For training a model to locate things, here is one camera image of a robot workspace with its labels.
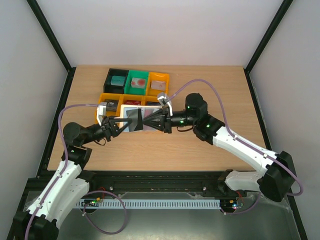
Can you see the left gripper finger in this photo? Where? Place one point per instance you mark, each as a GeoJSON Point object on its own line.
{"type": "Point", "coordinates": [116, 130]}
{"type": "Point", "coordinates": [118, 120]}

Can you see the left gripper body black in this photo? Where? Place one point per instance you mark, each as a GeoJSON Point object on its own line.
{"type": "Point", "coordinates": [106, 128]}

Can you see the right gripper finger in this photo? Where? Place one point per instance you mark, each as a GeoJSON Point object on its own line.
{"type": "Point", "coordinates": [154, 118]}
{"type": "Point", "coordinates": [154, 126]}

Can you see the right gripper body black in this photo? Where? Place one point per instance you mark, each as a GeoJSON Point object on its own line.
{"type": "Point", "coordinates": [167, 120]}

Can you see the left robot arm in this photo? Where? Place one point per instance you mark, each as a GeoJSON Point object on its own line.
{"type": "Point", "coordinates": [44, 217]}

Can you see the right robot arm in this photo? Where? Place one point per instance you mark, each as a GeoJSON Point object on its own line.
{"type": "Point", "coordinates": [273, 173]}

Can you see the black card stack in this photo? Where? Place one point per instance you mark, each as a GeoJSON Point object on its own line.
{"type": "Point", "coordinates": [111, 105]}

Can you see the blue card stack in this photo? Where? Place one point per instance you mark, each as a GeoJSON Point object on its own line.
{"type": "Point", "coordinates": [151, 103]}

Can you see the white pink card stack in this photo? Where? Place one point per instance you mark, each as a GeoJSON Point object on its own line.
{"type": "Point", "coordinates": [158, 85]}

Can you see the teal card stack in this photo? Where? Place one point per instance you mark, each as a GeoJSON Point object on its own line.
{"type": "Point", "coordinates": [117, 80]}

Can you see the white red card stack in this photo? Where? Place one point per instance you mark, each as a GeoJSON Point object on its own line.
{"type": "Point", "coordinates": [138, 83]}

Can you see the yellow bin front right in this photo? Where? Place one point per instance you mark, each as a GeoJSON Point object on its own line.
{"type": "Point", "coordinates": [148, 98]}

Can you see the yellow bin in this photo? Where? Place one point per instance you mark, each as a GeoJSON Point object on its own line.
{"type": "Point", "coordinates": [124, 97]}
{"type": "Point", "coordinates": [148, 98]}
{"type": "Point", "coordinates": [160, 77]}
{"type": "Point", "coordinates": [111, 96]}

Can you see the yellow bin front left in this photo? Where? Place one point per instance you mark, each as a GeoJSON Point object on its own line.
{"type": "Point", "coordinates": [111, 96]}

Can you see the yellow bin front middle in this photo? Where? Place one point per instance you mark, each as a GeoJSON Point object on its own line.
{"type": "Point", "coordinates": [124, 97]}

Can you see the black storage bin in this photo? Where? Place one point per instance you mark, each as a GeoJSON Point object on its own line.
{"type": "Point", "coordinates": [107, 87]}

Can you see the green storage bin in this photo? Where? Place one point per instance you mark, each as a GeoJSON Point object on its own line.
{"type": "Point", "coordinates": [135, 73]}

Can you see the yellow bin back right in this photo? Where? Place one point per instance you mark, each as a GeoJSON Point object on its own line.
{"type": "Point", "coordinates": [160, 77]}

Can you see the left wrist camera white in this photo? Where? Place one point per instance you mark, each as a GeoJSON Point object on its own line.
{"type": "Point", "coordinates": [101, 112]}

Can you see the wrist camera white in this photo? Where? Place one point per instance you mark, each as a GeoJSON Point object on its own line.
{"type": "Point", "coordinates": [101, 112]}
{"type": "Point", "coordinates": [164, 101]}

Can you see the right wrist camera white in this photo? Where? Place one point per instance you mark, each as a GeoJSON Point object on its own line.
{"type": "Point", "coordinates": [164, 101]}

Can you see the black frame post left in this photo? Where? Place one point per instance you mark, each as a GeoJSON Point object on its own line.
{"type": "Point", "coordinates": [42, 20]}

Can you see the black frame post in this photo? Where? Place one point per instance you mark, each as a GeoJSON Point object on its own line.
{"type": "Point", "coordinates": [42, 20]}
{"type": "Point", "coordinates": [276, 20]}

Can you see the white slotted cable duct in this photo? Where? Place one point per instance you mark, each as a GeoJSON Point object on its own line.
{"type": "Point", "coordinates": [154, 204]}

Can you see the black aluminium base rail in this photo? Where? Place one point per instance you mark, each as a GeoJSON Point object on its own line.
{"type": "Point", "coordinates": [206, 183]}

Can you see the black frame post right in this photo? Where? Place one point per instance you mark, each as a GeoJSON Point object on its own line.
{"type": "Point", "coordinates": [276, 20]}

